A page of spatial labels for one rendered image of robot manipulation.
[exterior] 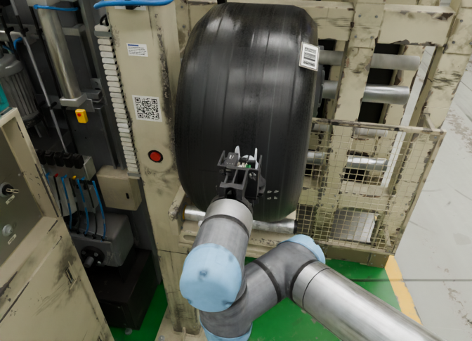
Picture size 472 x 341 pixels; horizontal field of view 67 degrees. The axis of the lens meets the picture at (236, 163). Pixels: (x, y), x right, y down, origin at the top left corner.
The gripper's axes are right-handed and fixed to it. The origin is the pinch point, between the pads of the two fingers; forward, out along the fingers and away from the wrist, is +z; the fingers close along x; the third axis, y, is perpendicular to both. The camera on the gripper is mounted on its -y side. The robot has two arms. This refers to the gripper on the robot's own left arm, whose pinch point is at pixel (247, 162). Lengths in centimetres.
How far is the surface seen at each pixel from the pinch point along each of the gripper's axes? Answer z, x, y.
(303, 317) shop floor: 53, -26, -118
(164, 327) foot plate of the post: 36, 40, -120
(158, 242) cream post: 27, 34, -56
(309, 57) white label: 12.9, -10.0, 19.2
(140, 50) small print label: 19.3, 30.0, 15.8
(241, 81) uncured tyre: 6.8, 3.1, 14.8
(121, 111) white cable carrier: 22.4, 38.8, -2.1
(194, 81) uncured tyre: 6.8, 13.1, 13.8
